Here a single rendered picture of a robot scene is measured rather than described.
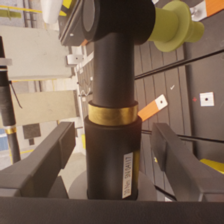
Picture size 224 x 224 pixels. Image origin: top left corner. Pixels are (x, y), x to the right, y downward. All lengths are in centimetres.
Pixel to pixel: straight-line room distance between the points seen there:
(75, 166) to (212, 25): 444
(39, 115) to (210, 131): 428
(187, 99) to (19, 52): 445
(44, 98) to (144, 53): 416
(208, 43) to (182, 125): 15
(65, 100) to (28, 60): 136
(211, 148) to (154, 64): 20
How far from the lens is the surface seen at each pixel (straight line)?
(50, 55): 464
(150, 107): 38
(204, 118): 32
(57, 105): 450
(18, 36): 476
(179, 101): 33
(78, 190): 17
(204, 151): 34
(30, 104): 445
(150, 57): 39
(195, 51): 33
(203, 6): 33
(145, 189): 17
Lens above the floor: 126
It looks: 27 degrees down
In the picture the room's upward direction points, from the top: 99 degrees counter-clockwise
